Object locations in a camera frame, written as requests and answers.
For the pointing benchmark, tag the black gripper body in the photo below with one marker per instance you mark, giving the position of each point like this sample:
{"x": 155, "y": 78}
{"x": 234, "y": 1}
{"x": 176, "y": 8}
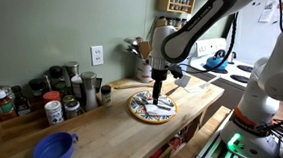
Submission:
{"x": 159, "y": 76}

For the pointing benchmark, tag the silver dinner spoon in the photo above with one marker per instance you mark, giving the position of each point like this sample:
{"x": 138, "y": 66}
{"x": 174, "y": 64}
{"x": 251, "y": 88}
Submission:
{"x": 143, "y": 100}

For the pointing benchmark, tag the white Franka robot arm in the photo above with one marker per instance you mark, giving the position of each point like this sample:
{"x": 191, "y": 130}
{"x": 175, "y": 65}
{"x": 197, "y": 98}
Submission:
{"x": 199, "y": 23}

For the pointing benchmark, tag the wooden cooking spoon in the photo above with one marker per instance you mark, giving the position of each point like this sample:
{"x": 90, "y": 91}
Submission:
{"x": 132, "y": 86}

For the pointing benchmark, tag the metal serving spoon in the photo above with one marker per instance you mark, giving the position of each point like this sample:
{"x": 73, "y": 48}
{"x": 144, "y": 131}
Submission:
{"x": 130, "y": 41}

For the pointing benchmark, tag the white crock with red chilies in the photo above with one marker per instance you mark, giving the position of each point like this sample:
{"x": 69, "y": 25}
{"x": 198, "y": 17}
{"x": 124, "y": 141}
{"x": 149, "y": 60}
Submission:
{"x": 144, "y": 70}

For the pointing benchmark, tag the colourful painted ceramic plate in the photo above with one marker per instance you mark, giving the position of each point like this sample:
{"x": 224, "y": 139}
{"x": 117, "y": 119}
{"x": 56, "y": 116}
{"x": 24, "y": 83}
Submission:
{"x": 136, "y": 108}

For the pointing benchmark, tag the small black lid spice jar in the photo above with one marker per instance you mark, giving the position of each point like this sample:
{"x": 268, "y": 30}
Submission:
{"x": 106, "y": 98}

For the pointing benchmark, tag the white plastic spatula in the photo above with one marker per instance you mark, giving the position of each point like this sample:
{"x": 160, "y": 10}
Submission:
{"x": 208, "y": 83}

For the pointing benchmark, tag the blue kettle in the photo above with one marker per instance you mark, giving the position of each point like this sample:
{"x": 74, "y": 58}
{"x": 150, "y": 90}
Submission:
{"x": 216, "y": 62}

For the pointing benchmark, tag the steel top salt grinder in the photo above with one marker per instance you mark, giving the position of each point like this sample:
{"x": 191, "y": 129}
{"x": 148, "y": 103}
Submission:
{"x": 89, "y": 95}

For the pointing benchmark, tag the white electric stove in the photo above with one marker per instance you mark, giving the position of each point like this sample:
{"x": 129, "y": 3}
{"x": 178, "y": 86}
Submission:
{"x": 235, "y": 71}

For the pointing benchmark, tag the dark glass jar metal lid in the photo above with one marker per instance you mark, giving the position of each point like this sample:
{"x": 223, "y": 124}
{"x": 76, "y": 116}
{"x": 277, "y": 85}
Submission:
{"x": 71, "y": 109}

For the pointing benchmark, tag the silver lid bottle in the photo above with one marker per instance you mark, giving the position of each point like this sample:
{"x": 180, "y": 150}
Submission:
{"x": 72, "y": 67}

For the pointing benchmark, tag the green lid jar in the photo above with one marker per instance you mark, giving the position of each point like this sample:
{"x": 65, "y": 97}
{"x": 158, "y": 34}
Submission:
{"x": 60, "y": 87}

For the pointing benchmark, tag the white refrigerator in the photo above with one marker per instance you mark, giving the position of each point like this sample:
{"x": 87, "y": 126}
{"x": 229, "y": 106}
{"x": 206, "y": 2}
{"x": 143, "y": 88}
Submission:
{"x": 251, "y": 40}

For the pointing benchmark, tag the black cap bottle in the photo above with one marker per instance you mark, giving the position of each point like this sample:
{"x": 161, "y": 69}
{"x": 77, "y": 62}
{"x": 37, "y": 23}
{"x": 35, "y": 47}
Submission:
{"x": 55, "y": 72}

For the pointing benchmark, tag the white shaker blue print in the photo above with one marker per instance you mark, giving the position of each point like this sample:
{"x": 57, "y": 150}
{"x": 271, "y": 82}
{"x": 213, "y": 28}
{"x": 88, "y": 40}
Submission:
{"x": 54, "y": 113}

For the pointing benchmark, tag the red lid jar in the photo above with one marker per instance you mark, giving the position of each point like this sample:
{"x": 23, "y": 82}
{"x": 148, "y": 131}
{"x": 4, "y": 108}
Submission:
{"x": 51, "y": 96}

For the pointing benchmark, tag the blue plastic colander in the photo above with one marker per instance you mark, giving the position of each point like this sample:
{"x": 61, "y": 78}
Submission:
{"x": 54, "y": 148}

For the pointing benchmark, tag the white paper sheet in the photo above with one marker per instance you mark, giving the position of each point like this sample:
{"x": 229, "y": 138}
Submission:
{"x": 266, "y": 11}

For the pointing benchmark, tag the dark sauce bottle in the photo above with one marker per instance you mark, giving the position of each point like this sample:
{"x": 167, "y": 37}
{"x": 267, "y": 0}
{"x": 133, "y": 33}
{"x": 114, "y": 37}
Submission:
{"x": 21, "y": 104}

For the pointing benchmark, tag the wooden spice tray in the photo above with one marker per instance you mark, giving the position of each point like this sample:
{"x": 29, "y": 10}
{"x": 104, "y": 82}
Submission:
{"x": 21, "y": 127}

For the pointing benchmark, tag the clear glass jar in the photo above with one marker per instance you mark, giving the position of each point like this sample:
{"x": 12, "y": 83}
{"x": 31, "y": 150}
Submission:
{"x": 6, "y": 91}

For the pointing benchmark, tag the red sauce bottle white cap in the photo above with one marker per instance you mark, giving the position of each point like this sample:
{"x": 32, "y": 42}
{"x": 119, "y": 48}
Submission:
{"x": 4, "y": 108}

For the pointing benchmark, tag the white wall outlet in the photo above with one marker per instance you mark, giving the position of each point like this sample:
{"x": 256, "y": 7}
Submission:
{"x": 97, "y": 55}

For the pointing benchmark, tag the wooden wall spice rack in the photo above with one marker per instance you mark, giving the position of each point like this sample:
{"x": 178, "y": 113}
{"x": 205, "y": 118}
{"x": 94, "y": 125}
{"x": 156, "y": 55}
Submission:
{"x": 177, "y": 3}

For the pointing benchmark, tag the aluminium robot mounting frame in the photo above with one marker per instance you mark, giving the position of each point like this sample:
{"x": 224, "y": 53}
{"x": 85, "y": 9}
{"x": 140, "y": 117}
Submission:
{"x": 209, "y": 157}

